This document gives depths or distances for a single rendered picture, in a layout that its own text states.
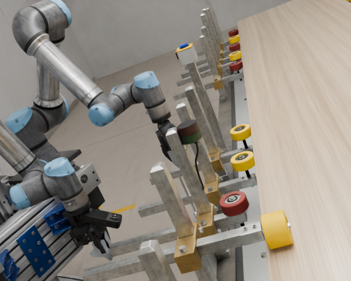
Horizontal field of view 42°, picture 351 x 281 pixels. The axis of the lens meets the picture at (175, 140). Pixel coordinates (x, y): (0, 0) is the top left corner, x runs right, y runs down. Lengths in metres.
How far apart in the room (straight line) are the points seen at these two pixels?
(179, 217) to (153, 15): 8.21
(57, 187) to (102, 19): 8.10
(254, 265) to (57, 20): 1.05
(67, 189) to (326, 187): 0.71
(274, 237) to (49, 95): 1.11
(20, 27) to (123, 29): 7.75
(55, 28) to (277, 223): 1.03
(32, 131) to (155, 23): 7.53
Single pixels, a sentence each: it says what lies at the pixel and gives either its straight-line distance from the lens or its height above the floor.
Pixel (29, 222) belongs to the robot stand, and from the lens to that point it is 1.80.
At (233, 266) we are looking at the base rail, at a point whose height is 0.70.
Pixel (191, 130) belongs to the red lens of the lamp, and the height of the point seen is 1.14.
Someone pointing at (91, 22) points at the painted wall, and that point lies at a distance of 9.42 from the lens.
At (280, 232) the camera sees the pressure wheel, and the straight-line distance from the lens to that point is 1.06.
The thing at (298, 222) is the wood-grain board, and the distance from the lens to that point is 1.17.
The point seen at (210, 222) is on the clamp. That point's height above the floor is 0.87.
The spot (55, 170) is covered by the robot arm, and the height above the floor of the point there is 1.17.
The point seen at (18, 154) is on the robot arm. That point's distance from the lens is 1.48.
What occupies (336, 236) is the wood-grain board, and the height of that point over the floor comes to 0.90.
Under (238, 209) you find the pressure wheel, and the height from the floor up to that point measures 0.89.
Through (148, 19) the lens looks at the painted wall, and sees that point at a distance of 9.23.
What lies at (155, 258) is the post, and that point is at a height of 1.10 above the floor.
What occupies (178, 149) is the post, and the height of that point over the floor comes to 1.09.
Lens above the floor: 1.56
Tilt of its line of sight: 20 degrees down
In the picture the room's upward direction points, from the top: 23 degrees counter-clockwise
